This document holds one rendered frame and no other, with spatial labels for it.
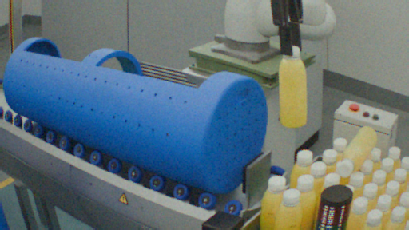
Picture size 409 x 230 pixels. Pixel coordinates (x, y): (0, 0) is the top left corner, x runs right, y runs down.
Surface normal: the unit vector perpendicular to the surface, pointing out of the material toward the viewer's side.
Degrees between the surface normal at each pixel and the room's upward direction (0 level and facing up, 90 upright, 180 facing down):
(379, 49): 90
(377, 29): 90
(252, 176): 90
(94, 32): 90
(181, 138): 71
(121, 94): 49
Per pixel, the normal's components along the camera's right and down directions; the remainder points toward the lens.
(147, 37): -0.61, 0.36
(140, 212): -0.56, 0.04
